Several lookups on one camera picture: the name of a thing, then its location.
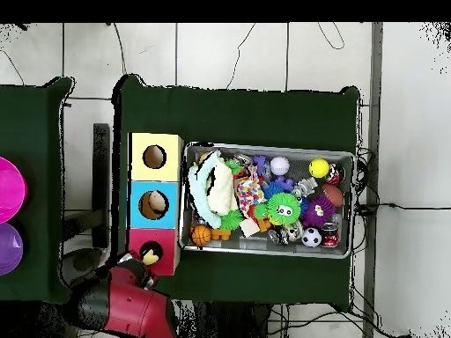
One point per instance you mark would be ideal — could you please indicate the green spiky googly-eyed ball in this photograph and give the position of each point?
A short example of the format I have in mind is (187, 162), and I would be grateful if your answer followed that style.
(282, 204)

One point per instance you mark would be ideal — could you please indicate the small orange basketball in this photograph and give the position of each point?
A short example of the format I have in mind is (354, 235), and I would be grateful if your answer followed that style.
(201, 235)

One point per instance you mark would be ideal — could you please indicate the white baseball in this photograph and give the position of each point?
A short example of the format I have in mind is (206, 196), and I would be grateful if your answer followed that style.
(280, 165)

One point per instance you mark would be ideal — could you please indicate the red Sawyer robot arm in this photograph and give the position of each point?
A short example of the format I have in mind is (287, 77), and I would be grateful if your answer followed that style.
(134, 310)

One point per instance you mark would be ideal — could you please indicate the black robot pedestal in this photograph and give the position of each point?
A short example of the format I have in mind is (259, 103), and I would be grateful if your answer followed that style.
(229, 324)

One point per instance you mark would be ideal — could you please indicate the cream waffle cloth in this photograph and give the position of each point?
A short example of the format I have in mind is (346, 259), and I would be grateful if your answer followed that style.
(220, 190)

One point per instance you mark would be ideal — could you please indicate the colourful patterned cloth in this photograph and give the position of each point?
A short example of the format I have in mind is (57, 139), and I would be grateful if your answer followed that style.
(248, 190)

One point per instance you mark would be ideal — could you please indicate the wooden box with three holes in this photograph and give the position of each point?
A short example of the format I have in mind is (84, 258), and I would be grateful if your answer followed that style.
(155, 141)

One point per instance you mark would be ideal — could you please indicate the brown toy football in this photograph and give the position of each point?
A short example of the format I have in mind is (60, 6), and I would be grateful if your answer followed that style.
(332, 194)

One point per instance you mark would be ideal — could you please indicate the yellow duck plush toy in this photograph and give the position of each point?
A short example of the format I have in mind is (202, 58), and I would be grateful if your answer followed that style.
(150, 259)

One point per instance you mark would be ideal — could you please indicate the small soccer ball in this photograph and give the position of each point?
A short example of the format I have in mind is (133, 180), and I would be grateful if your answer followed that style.
(311, 237)

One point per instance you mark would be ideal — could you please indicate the mint waffle cloth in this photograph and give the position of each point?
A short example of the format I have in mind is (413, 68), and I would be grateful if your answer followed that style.
(201, 197)

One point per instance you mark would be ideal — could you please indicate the dark green table cloth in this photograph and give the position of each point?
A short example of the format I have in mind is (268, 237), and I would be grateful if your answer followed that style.
(35, 123)
(264, 116)

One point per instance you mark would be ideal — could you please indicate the purple plastic bowl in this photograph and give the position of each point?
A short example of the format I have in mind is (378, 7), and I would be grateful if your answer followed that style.
(8, 250)

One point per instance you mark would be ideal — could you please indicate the purple spiky googly-eyed toy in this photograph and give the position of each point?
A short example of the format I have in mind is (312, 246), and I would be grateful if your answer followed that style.
(317, 216)

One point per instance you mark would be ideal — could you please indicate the magenta plastic bowl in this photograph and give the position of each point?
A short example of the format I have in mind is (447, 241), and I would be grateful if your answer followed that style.
(10, 190)

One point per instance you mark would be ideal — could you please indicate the yellow ball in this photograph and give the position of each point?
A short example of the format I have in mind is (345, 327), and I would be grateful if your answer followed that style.
(319, 168)

